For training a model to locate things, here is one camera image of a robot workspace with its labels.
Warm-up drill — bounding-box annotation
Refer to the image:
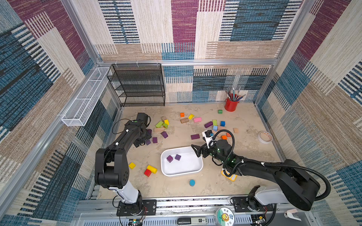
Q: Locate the small purple cube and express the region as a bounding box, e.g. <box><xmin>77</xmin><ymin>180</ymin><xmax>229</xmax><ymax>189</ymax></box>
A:
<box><xmin>166</xmin><ymin>155</ymin><xmax>173</xmax><ymax>163</ymax></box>

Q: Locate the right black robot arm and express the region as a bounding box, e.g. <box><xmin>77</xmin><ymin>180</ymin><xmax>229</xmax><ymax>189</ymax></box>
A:
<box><xmin>191</xmin><ymin>130</ymin><xmax>331</xmax><ymax>211</ymax></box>

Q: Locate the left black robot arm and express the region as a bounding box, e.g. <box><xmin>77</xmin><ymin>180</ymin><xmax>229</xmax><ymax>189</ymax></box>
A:
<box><xmin>94</xmin><ymin>113</ymin><xmax>151</xmax><ymax>215</ymax></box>

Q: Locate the white plastic storage bin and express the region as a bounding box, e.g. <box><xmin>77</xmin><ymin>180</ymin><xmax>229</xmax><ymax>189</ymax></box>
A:
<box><xmin>160</xmin><ymin>146</ymin><xmax>204</xmax><ymax>177</ymax></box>

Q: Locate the long natural wood brick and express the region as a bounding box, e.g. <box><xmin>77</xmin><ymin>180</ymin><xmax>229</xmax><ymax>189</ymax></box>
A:
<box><xmin>154</xmin><ymin>127</ymin><xmax>166</xmax><ymax>132</ymax></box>

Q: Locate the lime green brick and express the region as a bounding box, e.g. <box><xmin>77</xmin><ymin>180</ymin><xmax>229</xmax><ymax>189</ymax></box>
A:
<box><xmin>155</xmin><ymin>121</ymin><xmax>164</xmax><ymax>128</ymax></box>

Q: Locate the purple wedge block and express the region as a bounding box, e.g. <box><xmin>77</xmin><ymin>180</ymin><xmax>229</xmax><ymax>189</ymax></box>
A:
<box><xmin>161</xmin><ymin>131</ymin><xmax>168</xmax><ymax>138</ymax></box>

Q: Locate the purple cylinder block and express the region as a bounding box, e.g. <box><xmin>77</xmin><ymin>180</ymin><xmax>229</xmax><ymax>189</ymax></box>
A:
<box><xmin>204</xmin><ymin>121</ymin><xmax>213</xmax><ymax>128</ymax></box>

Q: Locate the purple flat brick centre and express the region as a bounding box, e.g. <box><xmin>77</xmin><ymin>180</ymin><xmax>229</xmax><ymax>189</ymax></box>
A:
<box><xmin>190</xmin><ymin>134</ymin><xmax>200</xmax><ymax>140</ymax></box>

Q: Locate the yellow calculator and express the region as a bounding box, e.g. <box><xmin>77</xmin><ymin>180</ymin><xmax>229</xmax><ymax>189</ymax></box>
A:
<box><xmin>221</xmin><ymin>170</ymin><xmax>238</xmax><ymax>181</ymax></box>

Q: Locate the yellow small cube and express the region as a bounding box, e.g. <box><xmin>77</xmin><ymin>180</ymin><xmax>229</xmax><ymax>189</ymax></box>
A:
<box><xmin>129</xmin><ymin>162</ymin><xmax>136</xmax><ymax>169</ymax></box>

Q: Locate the yellow cylinder block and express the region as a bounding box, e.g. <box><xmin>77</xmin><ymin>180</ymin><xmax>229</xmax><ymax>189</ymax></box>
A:
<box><xmin>147</xmin><ymin>165</ymin><xmax>158</xmax><ymax>174</ymax></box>

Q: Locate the red cube block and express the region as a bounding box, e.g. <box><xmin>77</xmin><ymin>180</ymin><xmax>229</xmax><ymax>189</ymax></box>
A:
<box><xmin>144</xmin><ymin>169</ymin><xmax>152</xmax><ymax>177</ymax></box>

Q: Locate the pink brick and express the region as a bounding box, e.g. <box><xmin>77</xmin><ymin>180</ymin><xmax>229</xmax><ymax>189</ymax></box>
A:
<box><xmin>193</xmin><ymin>117</ymin><xmax>202</xmax><ymax>123</ymax></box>

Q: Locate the blue round block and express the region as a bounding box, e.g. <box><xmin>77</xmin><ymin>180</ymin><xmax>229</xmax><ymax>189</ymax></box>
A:
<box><xmin>189</xmin><ymin>179</ymin><xmax>196</xmax><ymax>186</ymax></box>

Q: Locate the brown wooden brick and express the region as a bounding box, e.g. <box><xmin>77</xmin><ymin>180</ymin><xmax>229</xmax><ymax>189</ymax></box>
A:
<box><xmin>180</xmin><ymin>118</ymin><xmax>189</xmax><ymax>124</ymax></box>

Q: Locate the red pen cup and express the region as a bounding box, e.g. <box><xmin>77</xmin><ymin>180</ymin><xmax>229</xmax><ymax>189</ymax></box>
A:
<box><xmin>224</xmin><ymin>99</ymin><xmax>239</xmax><ymax>112</ymax></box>

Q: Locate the roll of tape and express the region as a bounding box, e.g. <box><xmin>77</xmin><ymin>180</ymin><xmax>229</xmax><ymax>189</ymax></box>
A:
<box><xmin>257</xmin><ymin>131</ymin><xmax>273</xmax><ymax>144</ymax></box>

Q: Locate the round green sticker badge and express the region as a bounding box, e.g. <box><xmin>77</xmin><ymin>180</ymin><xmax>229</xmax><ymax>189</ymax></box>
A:
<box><xmin>214</xmin><ymin>207</ymin><xmax>235</xmax><ymax>226</ymax></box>

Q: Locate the black wire shelf rack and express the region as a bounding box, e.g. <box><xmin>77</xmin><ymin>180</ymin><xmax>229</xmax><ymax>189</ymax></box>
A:
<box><xmin>107</xmin><ymin>64</ymin><xmax>166</xmax><ymax>107</ymax></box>

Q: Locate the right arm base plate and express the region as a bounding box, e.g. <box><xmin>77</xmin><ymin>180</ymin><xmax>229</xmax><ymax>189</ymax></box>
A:
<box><xmin>230</xmin><ymin>196</ymin><xmax>274</xmax><ymax>212</ymax></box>

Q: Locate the white mesh wall basket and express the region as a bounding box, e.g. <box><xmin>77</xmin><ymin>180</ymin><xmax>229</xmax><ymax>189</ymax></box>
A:
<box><xmin>61</xmin><ymin>67</ymin><xmax>109</xmax><ymax>127</ymax></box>

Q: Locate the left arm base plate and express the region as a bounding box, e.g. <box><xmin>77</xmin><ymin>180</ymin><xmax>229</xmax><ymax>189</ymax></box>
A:
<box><xmin>116</xmin><ymin>199</ymin><xmax>157</xmax><ymax>217</ymax></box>

